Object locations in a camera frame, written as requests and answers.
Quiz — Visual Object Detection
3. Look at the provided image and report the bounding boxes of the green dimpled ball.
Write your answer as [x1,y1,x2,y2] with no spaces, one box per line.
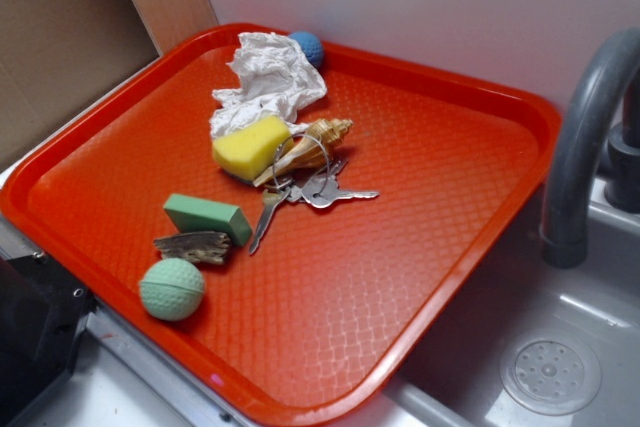
[139,258,205,322]

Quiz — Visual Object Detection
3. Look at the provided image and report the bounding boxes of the green rectangular block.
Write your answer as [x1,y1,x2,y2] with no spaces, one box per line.
[163,194,253,247]

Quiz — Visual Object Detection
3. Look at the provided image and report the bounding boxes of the grey toy sink basin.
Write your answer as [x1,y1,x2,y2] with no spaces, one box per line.
[385,180,639,426]

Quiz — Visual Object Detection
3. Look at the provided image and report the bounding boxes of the grey plastic faucet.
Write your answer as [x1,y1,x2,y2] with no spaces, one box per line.
[540,27,639,268]

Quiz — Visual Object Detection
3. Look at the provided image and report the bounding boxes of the dark grey faucet knob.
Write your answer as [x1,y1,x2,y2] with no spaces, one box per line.
[605,74,639,214]

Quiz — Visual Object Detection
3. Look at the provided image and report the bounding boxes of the tan spiral seashell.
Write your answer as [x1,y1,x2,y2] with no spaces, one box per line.
[253,118,354,187]

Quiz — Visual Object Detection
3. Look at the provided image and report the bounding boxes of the blue dimpled ball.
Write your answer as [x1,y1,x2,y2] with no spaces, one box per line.
[288,31,325,69]

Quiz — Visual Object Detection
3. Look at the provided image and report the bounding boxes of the silver key bunch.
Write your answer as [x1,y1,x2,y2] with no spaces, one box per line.
[249,134,380,255]

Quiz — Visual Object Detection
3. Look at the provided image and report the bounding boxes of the yellow sponge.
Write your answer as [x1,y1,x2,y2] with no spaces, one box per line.
[212,116,291,182]

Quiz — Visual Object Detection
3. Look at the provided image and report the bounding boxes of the brown bark piece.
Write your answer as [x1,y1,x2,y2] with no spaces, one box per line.
[153,231,232,265]

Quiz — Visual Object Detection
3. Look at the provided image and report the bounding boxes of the brown cardboard panel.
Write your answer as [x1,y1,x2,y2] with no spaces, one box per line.
[1,0,157,168]

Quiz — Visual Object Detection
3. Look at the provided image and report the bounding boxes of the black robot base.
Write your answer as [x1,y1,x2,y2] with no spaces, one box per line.
[1,256,93,426]

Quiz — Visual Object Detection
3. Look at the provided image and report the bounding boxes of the red plastic tray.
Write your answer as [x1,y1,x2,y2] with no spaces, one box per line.
[1,24,560,426]

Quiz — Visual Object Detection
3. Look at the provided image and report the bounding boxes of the crumpled white paper towel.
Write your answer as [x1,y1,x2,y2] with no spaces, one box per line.
[210,32,327,139]

